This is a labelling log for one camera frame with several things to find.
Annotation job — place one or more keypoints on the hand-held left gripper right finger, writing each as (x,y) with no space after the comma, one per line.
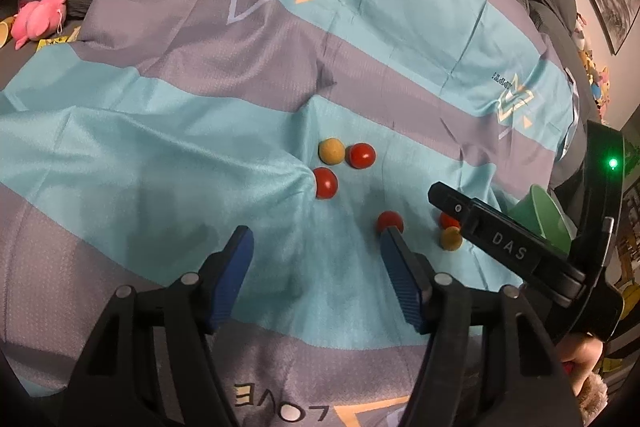
(400,279)

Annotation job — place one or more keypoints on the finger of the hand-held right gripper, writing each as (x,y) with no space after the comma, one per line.
(505,244)

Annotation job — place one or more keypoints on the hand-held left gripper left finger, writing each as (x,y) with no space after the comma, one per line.
(232,277)

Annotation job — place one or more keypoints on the green plastic cup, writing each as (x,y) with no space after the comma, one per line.
(542,217)

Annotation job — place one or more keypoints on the red toy tomato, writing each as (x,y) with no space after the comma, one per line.
(361,155)
(390,221)
(326,183)
(448,220)

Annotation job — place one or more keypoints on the person's right hand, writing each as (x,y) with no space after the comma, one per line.
(582,354)

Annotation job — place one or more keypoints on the yellow round toy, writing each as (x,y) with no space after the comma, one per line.
(450,239)
(331,150)

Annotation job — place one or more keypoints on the yellow plush toy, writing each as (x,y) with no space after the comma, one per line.
(599,79)

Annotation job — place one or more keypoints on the teal and grey printed blanket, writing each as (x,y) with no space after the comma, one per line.
(200,107)

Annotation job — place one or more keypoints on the white plush toy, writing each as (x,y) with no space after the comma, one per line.
(581,33)

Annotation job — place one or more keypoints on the yellow packet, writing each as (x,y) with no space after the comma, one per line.
(57,41)

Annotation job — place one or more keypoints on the pink plush toy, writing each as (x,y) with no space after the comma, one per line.
(37,18)

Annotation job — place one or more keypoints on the yellow bowl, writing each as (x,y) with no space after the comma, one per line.
(6,32)

